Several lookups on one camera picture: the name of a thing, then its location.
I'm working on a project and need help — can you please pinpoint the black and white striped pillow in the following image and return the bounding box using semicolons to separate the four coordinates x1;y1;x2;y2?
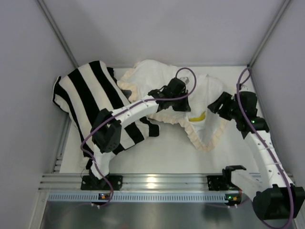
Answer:
52;61;160;168

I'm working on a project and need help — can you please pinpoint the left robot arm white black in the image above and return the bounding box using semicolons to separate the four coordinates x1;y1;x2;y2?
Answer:
90;77;197;179

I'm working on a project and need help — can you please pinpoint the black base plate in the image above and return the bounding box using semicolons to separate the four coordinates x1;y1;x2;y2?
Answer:
207;175;227;191
81;175;123;191

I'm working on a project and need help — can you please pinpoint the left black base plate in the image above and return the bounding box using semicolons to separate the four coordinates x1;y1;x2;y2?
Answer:
81;175;123;191

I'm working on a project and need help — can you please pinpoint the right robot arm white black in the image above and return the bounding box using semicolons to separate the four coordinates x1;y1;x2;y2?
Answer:
208;91;305;220

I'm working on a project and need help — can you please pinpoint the purple cable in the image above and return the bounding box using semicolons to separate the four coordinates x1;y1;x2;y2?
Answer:
80;67;197;206
234;68;298;229

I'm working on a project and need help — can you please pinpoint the perforated cable duct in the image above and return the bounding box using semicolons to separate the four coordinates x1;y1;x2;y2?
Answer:
48;192;228;203

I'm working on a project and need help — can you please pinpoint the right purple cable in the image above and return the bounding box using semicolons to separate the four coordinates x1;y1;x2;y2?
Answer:
234;68;298;229

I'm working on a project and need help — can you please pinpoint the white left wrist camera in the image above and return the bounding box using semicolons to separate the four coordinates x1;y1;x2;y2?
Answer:
179;76;190;85

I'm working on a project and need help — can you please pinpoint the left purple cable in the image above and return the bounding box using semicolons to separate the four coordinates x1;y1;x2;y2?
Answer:
80;67;197;206

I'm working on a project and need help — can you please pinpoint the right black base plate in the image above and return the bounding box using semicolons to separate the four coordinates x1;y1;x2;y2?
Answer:
207;175;227;191

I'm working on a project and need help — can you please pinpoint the grey pillowcase with cream ruffle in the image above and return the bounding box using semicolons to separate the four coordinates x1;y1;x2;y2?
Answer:
117;60;229;152

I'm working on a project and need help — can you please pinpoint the aluminium mounting rail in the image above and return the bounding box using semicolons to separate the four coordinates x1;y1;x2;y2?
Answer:
38;173;221;192

